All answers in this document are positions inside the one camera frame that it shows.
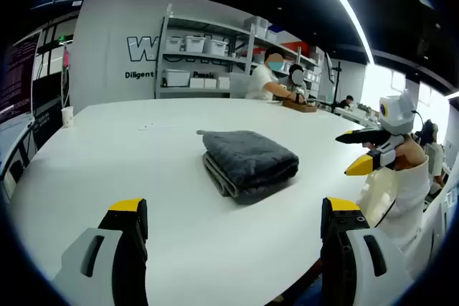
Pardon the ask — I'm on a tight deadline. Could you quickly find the brown wooden tray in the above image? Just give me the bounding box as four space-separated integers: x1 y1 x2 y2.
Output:
282 99 318 113

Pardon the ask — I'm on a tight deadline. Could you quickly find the grey metal shelving unit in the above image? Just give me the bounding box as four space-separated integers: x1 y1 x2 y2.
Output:
154 15 323 100

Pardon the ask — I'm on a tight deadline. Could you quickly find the monitor on black stand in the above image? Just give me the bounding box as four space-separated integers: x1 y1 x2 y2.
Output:
324 51 341 113

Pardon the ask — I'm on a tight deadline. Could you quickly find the grey laptop lid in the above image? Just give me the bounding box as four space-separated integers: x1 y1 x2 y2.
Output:
229 72 252 99

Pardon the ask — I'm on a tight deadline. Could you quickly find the person's right hand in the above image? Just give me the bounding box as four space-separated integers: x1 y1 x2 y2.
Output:
396 133 430 171

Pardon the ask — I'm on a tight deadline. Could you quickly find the white side desk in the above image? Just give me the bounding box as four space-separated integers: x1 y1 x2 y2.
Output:
0 112 37 192

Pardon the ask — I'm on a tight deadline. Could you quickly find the dark grey towel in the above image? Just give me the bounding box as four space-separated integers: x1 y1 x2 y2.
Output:
196 129 301 199

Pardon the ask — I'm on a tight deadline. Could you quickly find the white paper cup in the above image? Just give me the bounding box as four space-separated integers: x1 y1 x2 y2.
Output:
60 105 75 128

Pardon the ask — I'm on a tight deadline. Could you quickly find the row of white storage boxes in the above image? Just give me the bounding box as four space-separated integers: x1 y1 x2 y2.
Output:
163 15 323 90

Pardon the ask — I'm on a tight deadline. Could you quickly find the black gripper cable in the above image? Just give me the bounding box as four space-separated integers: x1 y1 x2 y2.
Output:
411 109 423 133

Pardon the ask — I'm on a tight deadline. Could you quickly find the ceiling light strip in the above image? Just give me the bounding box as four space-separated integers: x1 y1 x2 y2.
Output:
306 0 376 65

